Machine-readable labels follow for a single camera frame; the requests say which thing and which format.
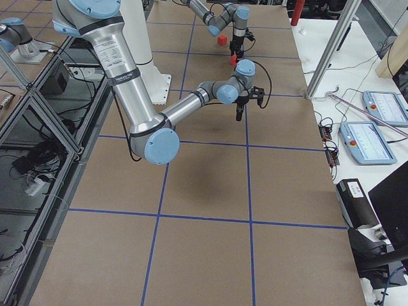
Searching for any white camera pole base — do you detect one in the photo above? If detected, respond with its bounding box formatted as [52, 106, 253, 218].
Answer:
[120, 0, 171, 105]

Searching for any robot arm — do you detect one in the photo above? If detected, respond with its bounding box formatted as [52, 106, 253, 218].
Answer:
[181, 0, 255, 62]
[52, 1, 256, 164]

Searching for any teach pendant far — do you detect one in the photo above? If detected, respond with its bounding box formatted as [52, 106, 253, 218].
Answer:
[363, 91, 407, 128]

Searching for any black monitor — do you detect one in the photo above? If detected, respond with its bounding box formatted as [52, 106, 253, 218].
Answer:
[368, 162, 407, 249]

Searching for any red block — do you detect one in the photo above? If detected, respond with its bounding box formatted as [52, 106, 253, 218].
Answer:
[230, 55, 238, 64]
[217, 34, 228, 46]

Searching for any teach pendant near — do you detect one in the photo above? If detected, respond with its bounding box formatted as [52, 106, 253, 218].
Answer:
[340, 121, 397, 165]

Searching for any brown paper table cover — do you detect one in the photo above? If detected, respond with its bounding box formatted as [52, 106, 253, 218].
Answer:
[31, 6, 365, 305]

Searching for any red fire extinguisher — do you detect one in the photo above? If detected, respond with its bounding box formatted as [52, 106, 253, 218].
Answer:
[291, 0, 305, 26]

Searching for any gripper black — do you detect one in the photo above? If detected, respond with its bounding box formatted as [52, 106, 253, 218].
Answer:
[235, 96, 250, 121]
[230, 27, 246, 58]

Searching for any black power adapter box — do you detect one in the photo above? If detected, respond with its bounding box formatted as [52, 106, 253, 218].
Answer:
[336, 178, 379, 229]

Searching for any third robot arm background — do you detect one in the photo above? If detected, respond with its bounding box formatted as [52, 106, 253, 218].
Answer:
[1, 17, 47, 64]

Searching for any teach pendant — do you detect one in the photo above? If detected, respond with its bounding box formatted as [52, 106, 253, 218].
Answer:
[363, 91, 407, 128]
[340, 121, 397, 165]

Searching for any aluminium frame post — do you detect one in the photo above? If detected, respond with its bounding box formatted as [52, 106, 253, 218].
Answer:
[305, 0, 361, 99]

